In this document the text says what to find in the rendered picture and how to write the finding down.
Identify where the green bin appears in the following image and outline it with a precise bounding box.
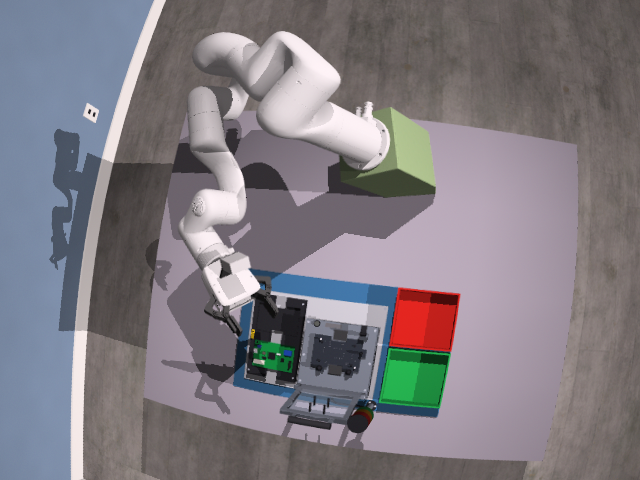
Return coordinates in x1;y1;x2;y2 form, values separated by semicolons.
379;347;451;408

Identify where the red open-top bin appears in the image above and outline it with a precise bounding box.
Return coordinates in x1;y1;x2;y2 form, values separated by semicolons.
389;288;460;352

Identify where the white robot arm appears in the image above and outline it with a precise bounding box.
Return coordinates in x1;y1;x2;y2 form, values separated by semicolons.
178;31;390;278

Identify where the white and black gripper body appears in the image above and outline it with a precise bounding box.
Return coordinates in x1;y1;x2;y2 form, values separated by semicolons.
201;253;260;312

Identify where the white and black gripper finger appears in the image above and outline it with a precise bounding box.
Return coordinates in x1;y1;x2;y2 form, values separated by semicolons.
251;276;279;319
204;294;243;337

